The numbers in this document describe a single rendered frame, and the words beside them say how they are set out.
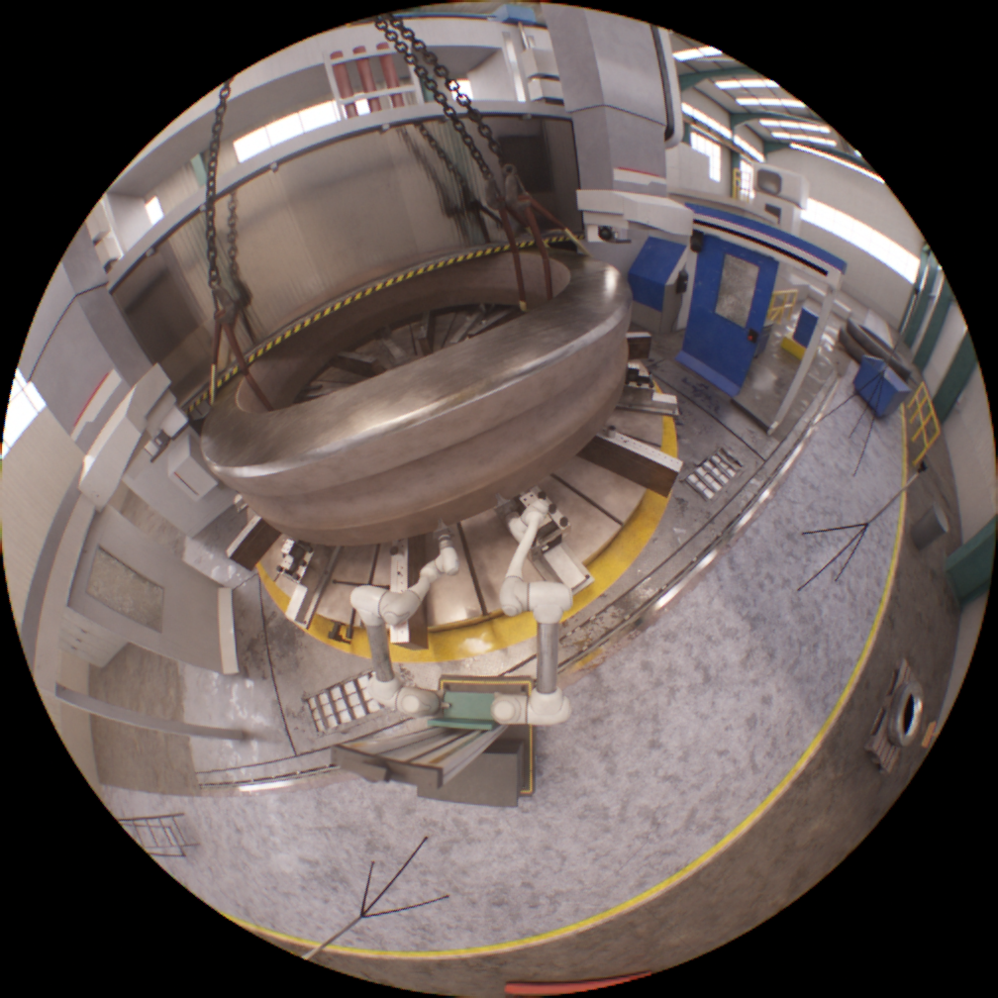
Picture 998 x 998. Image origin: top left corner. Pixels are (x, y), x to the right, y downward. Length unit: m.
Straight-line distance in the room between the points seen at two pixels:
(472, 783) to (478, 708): 0.46
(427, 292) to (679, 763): 6.92
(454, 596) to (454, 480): 0.99
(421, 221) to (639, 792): 6.32
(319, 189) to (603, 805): 6.57
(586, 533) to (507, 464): 1.00
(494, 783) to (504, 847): 1.25
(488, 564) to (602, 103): 5.10
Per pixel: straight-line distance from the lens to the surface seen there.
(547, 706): 1.56
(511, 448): 1.97
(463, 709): 1.88
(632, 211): 4.04
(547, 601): 1.33
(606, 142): 4.42
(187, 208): 4.69
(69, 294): 3.89
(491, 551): 2.55
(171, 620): 4.24
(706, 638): 2.95
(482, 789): 1.89
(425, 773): 0.91
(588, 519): 2.66
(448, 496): 1.90
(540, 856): 3.06
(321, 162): 4.57
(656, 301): 6.35
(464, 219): 4.79
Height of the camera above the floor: 2.59
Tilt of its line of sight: 54 degrees down
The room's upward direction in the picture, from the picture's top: 15 degrees counter-clockwise
